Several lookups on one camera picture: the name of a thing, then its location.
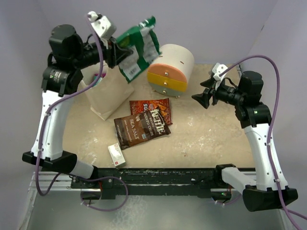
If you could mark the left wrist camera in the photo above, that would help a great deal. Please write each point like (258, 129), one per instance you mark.
(102, 25)

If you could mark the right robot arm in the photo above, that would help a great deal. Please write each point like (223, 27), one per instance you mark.
(270, 185)

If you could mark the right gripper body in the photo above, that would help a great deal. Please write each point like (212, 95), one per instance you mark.
(228, 94)

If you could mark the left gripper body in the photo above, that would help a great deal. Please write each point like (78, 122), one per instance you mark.
(106, 54)

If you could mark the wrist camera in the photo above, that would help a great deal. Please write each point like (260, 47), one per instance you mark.
(217, 73)
(102, 25)

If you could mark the green snack bag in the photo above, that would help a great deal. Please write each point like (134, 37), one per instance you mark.
(142, 41)

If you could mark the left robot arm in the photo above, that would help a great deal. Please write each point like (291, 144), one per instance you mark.
(61, 78)

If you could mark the brown Kettle chips bag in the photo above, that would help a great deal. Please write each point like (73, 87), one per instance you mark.
(135, 129)

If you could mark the red chips bag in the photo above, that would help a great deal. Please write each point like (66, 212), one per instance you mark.
(140, 106)

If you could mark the pastel mini drawer cabinet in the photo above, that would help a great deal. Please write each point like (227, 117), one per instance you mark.
(170, 73)

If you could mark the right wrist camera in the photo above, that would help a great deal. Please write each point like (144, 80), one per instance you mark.
(217, 73)

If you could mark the small white box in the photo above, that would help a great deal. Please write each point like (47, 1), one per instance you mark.
(116, 155)

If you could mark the white paper bag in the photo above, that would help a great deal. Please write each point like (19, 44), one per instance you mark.
(109, 93)

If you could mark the teal snack bag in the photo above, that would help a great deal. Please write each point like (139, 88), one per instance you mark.
(98, 79)

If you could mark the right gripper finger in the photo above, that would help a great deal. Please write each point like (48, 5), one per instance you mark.
(203, 98)
(210, 83)

